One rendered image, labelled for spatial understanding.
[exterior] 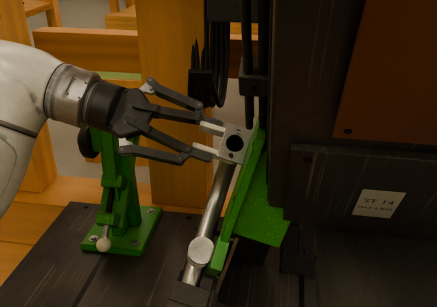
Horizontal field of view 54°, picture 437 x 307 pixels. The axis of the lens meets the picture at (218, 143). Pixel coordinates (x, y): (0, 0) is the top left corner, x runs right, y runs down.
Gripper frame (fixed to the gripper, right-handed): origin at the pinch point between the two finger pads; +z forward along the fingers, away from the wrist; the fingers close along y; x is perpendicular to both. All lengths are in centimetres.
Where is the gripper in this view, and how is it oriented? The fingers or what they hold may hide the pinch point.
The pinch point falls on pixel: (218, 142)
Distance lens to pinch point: 65.6
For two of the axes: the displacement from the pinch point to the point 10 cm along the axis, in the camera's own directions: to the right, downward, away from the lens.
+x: -0.6, 2.8, 9.6
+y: 3.0, -9.1, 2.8
